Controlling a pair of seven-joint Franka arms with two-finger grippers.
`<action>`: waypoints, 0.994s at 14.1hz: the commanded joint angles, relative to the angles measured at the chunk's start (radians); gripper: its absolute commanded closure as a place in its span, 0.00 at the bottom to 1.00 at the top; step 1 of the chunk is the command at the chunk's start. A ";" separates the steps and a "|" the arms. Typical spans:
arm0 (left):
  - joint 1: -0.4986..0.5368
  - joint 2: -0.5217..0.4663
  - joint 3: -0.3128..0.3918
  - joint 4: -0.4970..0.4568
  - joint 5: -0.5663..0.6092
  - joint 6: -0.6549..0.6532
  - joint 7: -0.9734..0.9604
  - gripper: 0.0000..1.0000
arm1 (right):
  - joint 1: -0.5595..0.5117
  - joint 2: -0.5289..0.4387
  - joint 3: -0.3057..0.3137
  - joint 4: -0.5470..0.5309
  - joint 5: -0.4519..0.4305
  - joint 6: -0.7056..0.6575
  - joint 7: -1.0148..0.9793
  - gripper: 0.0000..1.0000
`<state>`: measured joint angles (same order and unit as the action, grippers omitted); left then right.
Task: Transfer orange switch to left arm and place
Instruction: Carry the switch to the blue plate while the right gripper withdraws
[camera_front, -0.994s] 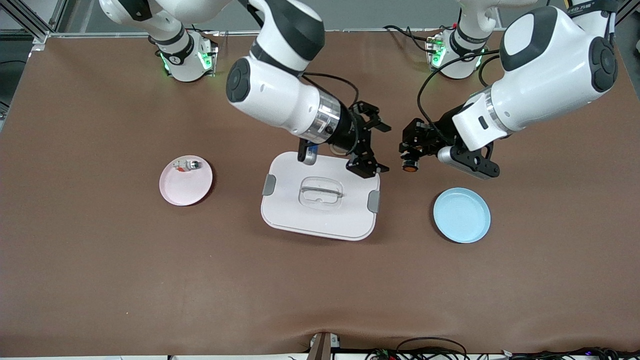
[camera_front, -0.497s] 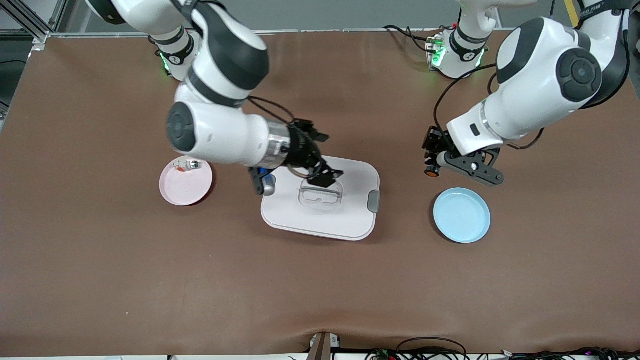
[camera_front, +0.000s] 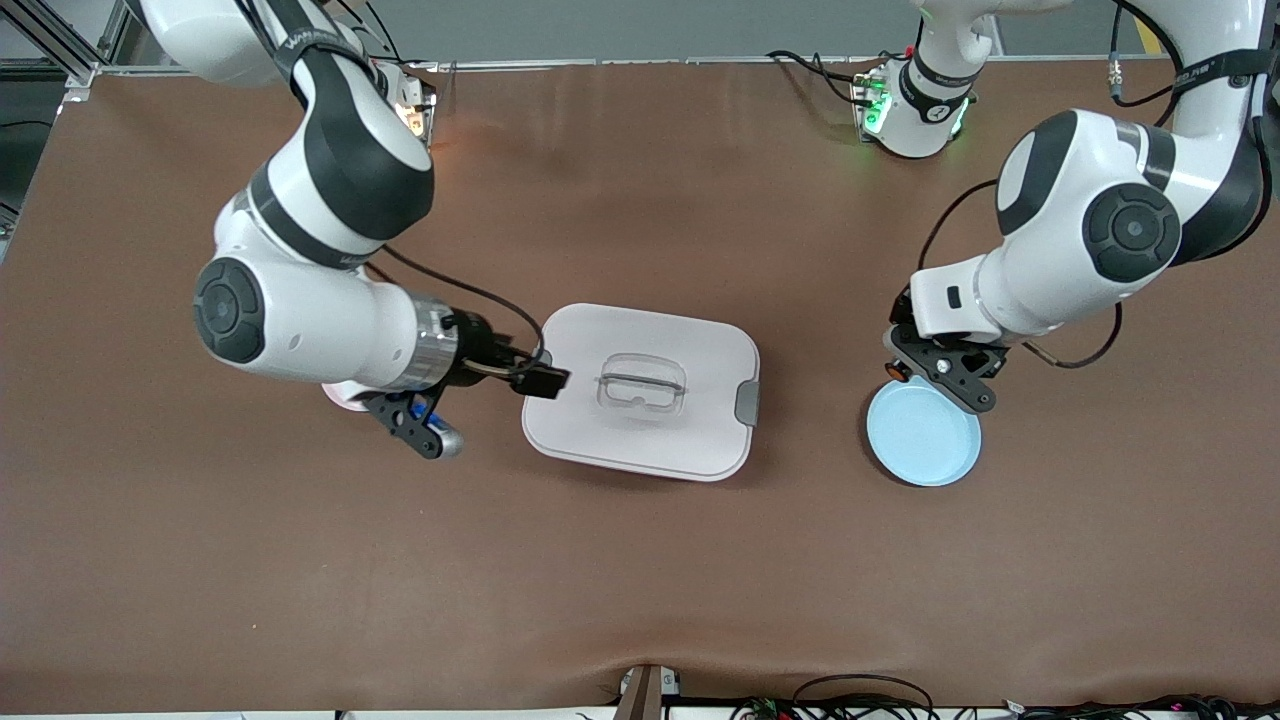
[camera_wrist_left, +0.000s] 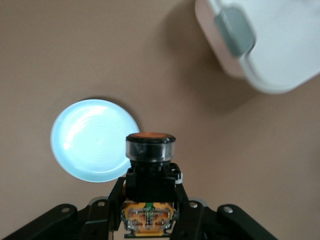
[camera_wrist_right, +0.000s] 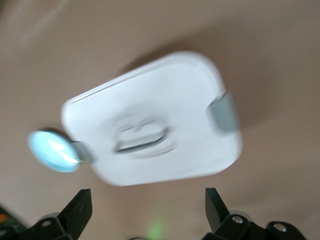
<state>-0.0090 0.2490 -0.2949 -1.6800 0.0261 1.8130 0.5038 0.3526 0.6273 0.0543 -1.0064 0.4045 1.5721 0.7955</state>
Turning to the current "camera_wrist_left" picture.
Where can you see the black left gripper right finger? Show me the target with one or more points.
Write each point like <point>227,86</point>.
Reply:
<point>212,225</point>

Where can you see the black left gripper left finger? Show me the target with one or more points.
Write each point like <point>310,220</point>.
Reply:
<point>62,222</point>

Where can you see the orange push button switch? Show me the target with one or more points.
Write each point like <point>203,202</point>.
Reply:
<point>150,150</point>

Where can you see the white lidded storage box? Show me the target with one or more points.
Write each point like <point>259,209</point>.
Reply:
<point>275,37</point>

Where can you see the light blue round plate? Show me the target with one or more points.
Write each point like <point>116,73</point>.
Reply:
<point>95,140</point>

